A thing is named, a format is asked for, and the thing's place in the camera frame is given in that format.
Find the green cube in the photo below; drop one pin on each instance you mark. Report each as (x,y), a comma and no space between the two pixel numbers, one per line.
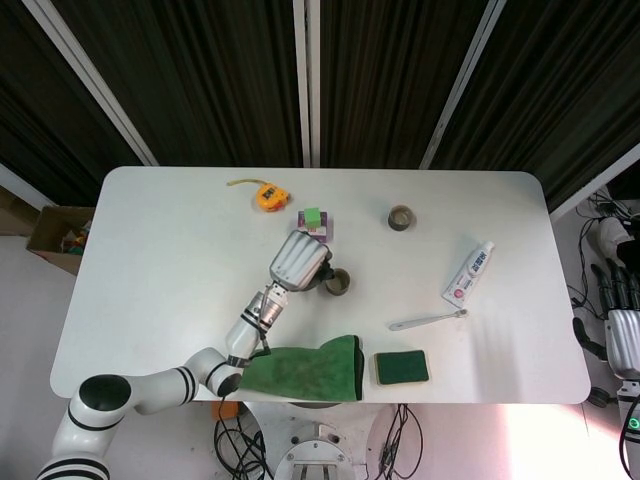
(312,216)

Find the white plastic device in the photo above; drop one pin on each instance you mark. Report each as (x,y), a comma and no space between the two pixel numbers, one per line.
(610,235)

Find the white toothbrush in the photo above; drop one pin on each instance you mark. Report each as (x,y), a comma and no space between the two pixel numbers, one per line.
(425,320)

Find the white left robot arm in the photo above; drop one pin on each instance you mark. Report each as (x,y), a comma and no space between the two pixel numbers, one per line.
(150,385)

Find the orange tape measure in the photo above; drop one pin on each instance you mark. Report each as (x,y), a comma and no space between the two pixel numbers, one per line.
(270,197)

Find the small orange box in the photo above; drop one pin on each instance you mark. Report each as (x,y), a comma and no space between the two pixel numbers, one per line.
(227,411)

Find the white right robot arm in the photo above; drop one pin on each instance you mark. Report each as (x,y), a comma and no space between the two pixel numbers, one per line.
(629,425)

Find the green yellow sponge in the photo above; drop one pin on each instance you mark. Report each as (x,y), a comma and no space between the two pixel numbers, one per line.
(401,367)

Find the empty dark cup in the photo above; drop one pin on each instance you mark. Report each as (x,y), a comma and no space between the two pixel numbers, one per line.
(401,217)

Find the brown cup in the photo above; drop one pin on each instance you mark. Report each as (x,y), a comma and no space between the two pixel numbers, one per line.
(341,285)

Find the black curtain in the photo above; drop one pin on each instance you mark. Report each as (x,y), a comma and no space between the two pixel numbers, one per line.
(200,75)
(565,90)
(45,115)
(390,75)

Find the green microfibre cloth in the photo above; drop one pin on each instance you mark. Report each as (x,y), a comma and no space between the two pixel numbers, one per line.
(305,372)

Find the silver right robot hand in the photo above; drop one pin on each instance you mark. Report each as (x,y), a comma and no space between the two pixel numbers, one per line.
(622,340)

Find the white toothpaste tube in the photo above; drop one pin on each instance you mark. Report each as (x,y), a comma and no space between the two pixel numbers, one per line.
(470,272)

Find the cardboard box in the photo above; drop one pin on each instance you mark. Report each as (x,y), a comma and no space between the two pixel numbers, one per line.
(55,235)

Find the purple box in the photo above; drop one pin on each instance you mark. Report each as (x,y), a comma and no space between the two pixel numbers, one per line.
(326,230)

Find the white partition post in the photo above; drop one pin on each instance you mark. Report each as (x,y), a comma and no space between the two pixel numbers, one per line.
(306,80)
(462,85)
(17,182)
(595,187)
(95,80)

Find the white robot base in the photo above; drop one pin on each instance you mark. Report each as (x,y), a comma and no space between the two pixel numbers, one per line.
(315,445)

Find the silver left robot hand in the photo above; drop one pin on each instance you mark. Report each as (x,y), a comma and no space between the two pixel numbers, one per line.
(295,262)

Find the black caster wheel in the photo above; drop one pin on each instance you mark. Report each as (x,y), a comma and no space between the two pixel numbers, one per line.
(598,396)

